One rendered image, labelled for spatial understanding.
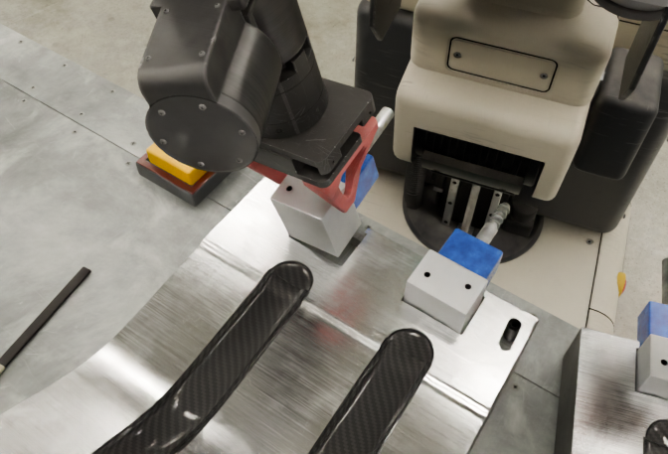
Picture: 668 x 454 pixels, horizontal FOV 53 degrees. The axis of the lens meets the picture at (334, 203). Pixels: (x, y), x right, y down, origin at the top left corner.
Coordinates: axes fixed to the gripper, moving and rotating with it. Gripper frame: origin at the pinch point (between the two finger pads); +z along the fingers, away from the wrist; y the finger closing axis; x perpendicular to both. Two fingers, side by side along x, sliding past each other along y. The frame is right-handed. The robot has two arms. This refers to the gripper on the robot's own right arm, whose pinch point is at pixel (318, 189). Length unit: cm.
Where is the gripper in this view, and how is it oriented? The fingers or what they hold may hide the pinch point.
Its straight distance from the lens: 52.1
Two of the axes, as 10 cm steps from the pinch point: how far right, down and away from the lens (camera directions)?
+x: 5.3, -7.4, 4.1
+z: 2.2, 5.8, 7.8
